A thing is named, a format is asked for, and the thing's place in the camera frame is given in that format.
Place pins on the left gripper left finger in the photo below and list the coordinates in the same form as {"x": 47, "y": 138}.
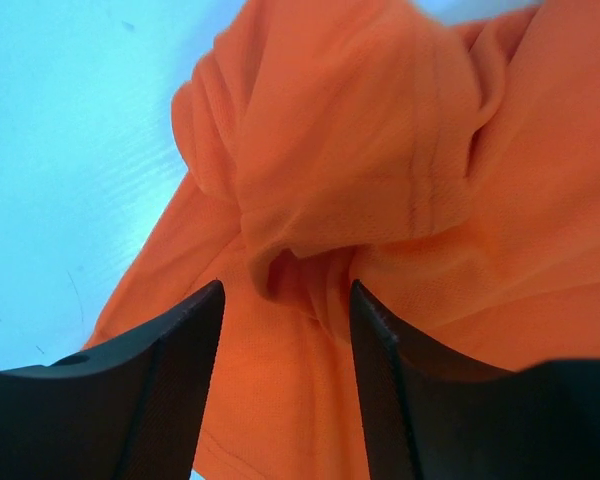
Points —
{"x": 129, "y": 408}

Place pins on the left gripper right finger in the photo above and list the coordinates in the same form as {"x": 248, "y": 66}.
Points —
{"x": 431, "y": 412}

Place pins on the orange mesh shorts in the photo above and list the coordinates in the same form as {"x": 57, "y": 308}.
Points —
{"x": 453, "y": 170}

